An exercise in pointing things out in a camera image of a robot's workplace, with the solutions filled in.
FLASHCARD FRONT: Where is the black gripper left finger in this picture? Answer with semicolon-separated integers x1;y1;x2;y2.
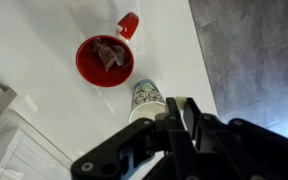
71;97;198;180

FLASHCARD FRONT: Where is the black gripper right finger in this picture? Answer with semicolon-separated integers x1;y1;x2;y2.
183;97;288;180

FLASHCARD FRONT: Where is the patterned paper coffee cup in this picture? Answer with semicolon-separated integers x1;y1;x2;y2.
128;78;168;125

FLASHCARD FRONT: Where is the red and white mug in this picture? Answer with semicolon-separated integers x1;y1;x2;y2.
75;11;140;89

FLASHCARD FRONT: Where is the brown tea bag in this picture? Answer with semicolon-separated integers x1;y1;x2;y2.
91;37;127;73

